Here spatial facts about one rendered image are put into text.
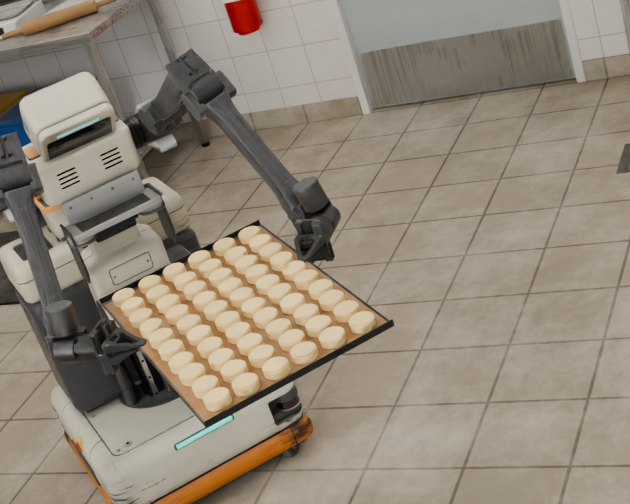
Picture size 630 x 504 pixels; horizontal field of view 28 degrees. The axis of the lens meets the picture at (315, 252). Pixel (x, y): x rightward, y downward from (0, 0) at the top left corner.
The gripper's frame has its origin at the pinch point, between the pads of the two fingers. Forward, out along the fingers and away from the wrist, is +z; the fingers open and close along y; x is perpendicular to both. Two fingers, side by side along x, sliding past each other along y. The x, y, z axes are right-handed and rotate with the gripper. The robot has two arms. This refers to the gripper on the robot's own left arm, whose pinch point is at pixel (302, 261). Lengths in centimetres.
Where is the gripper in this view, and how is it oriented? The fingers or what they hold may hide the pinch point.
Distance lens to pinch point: 263.1
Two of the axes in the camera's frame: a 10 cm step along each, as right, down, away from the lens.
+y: 2.8, 8.4, 4.6
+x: -9.2, 1.0, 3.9
